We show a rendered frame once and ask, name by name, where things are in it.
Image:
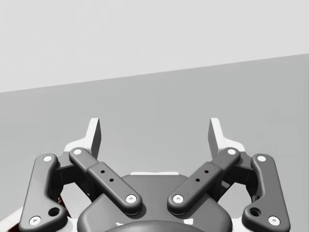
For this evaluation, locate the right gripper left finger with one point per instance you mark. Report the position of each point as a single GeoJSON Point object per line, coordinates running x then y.
{"type": "Point", "coordinates": [106, 177]}

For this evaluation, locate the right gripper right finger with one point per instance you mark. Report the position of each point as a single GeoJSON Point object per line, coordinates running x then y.
{"type": "Point", "coordinates": [202, 176]}

